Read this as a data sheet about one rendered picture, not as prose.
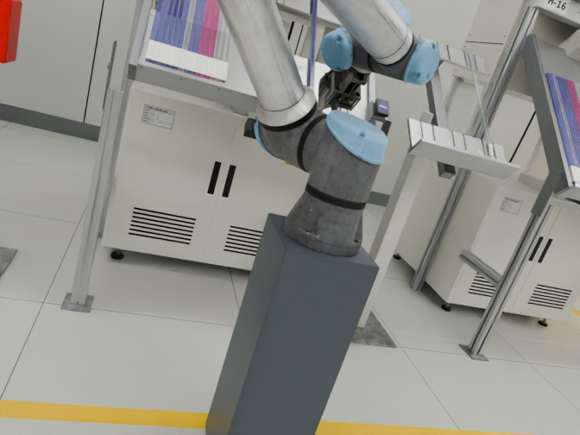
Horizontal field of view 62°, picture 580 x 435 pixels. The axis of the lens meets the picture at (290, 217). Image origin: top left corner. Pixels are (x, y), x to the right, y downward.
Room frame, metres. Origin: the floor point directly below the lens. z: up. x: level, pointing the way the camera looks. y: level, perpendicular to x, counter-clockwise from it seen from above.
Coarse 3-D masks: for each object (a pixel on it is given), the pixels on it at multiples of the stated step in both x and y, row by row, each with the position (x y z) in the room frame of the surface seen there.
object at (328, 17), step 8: (280, 0) 1.60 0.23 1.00; (288, 0) 1.62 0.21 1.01; (296, 0) 1.63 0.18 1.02; (304, 0) 1.65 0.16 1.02; (288, 8) 1.61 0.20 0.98; (296, 8) 1.61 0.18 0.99; (304, 8) 1.63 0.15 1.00; (320, 8) 1.66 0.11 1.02; (320, 16) 1.64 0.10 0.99; (328, 16) 1.65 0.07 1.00; (336, 24) 1.66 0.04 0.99
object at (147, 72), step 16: (144, 64) 1.22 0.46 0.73; (144, 80) 1.26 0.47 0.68; (160, 80) 1.26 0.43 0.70; (176, 80) 1.26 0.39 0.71; (192, 80) 1.26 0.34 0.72; (208, 80) 1.27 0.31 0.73; (208, 96) 1.31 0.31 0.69; (224, 96) 1.31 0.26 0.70; (240, 96) 1.31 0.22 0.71; (256, 96) 1.31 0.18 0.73
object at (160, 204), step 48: (144, 96) 1.53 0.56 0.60; (192, 96) 1.76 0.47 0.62; (144, 144) 1.54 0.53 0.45; (192, 144) 1.59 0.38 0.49; (240, 144) 1.64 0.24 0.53; (144, 192) 1.55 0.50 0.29; (192, 192) 1.60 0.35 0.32; (240, 192) 1.65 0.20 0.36; (288, 192) 1.71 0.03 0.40; (144, 240) 1.56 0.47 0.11; (192, 240) 1.61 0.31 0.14; (240, 240) 1.67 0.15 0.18
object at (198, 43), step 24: (168, 0) 1.39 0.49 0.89; (192, 0) 1.43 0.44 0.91; (216, 0) 1.47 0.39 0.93; (168, 24) 1.34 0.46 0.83; (192, 24) 1.38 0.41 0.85; (216, 24) 1.41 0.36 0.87; (168, 48) 1.29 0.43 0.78; (192, 48) 1.33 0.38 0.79; (216, 48) 1.36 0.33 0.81; (192, 72) 1.28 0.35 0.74; (216, 72) 1.31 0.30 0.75
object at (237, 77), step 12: (144, 36) 1.30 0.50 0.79; (144, 48) 1.27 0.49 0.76; (144, 60) 1.25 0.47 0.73; (240, 60) 1.39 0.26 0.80; (300, 60) 1.49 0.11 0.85; (228, 72) 1.35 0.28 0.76; (240, 72) 1.36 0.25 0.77; (300, 72) 1.46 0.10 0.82; (324, 72) 1.50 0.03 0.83; (228, 84) 1.32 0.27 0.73; (240, 84) 1.34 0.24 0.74; (360, 108) 1.48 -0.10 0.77
